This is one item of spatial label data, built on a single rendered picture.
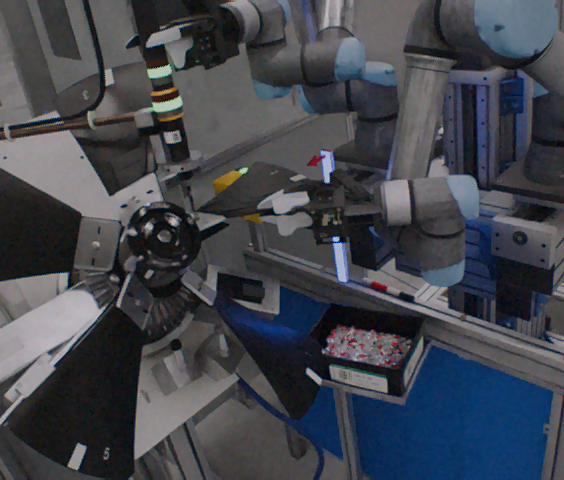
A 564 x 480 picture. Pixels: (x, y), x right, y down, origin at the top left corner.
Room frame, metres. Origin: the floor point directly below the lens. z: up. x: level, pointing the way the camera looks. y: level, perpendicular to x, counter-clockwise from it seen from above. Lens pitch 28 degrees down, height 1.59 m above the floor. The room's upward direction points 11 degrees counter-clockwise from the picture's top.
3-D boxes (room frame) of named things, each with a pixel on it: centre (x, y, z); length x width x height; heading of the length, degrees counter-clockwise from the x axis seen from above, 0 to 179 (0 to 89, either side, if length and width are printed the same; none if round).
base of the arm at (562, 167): (1.10, -0.65, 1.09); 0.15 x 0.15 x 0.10
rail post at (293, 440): (1.36, 0.08, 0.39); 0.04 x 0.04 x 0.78; 41
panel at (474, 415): (1.03, -0.20, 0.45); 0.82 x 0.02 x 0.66; 41
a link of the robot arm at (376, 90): (1.48, -0.32, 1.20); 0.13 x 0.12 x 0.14; 69
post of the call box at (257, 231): (1.33, 0.06, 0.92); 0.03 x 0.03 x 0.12; 41
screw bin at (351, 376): (0.87, -0.13, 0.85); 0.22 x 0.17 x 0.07; 56
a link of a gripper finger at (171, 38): (0.87, 0.10, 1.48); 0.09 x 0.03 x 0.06; 151
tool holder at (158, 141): (0.87, 0.14, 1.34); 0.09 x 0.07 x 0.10; 76
